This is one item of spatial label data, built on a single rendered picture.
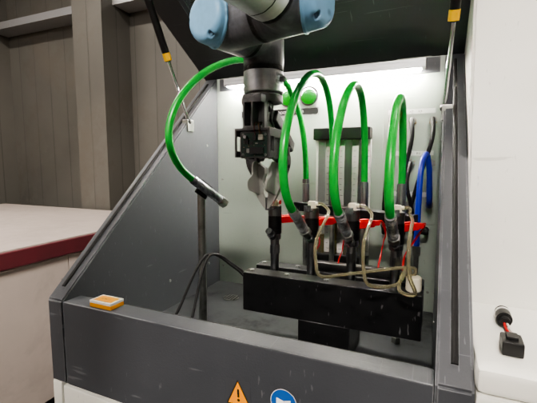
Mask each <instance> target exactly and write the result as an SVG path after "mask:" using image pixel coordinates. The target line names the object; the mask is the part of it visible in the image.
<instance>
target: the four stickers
mask: <svg viewBox="0 0 537 403"><path fill-rule="evenodd" d="M225 382H226V397H227V403H251V395H250V382H246V381H239V380H236V379H232V378H228V377H226V378H225ZM270 403H297V392H293V391H290V390H287V389H281V388H277V387H275V386H271V385H270Z"/></svg>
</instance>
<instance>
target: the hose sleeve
mask: <svg viewBox="0 0 537 403"><path fill-rule="evenodd" d="M194 177H195V178H194V179H193V181H191V182H189V183H190V184H192V185H193V186H194V187H196V188H197V189H199V190H200V191H201V192H202V193H204V194H205V195H207V196H208V197H210V198H211V199H213V201H215V202H216V203H220V202H222V200H223V197H222V196H221V195H220V194H219V193H218V192H217V191H216V190H214V189H212V188H211V187H210V186H208V185H207V184H205V183H204V182H203V181H202V180H201V179H200V178H198V177H197V176H194Z"/></svg>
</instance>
